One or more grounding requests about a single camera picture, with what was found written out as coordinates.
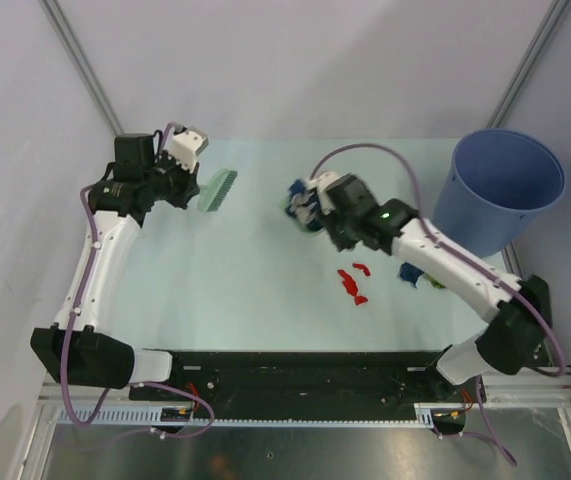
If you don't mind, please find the green paper scrap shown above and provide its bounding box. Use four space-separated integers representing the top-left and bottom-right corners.
426 274 446 290

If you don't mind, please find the green plastic dustpan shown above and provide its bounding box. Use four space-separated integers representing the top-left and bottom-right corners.
282 195 323 235

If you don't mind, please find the blue plastic bucket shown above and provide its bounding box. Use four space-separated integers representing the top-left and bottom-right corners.
432 128 566 258

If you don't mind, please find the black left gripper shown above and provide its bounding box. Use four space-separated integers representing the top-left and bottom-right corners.
144 149 200 210

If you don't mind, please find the small red paper scrap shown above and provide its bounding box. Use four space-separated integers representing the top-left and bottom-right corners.
352 263 371 277

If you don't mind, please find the aluminium corner post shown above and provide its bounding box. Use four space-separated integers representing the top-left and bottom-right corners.
38 0 125 136
486 0 571 128

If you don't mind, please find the left aluminium corner post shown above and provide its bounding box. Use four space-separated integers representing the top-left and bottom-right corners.
38 0 125 136

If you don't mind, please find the green hand brush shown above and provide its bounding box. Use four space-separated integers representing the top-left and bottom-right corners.
198 169 238 213

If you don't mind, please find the blue and white paper pile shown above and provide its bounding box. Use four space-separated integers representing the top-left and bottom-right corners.
284 179 323 234

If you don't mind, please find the blue paper scrap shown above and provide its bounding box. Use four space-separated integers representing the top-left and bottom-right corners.
398 262 424 288

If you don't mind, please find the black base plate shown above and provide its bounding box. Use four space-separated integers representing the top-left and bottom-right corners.
129 349 486 402

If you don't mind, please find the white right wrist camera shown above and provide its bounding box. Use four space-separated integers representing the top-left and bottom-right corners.
307 171 340 214

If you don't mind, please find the white slotted cable duct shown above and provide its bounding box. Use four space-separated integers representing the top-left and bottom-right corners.
55 402 466 427

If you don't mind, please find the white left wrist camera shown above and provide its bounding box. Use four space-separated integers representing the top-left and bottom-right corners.
166 127 209 173

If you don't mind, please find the right aluminium corner post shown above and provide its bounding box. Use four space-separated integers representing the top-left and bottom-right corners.
486 0 571 128

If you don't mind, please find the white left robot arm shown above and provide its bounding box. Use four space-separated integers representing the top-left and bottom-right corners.
30 126 208 400

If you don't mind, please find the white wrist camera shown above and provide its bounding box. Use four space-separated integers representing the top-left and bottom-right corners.
307 171 340 214
166 127 209 173

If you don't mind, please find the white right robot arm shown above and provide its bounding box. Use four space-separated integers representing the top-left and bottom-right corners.
316 172 551 401

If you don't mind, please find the large red paper scrap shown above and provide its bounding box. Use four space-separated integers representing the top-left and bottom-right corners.
337 269 369 306

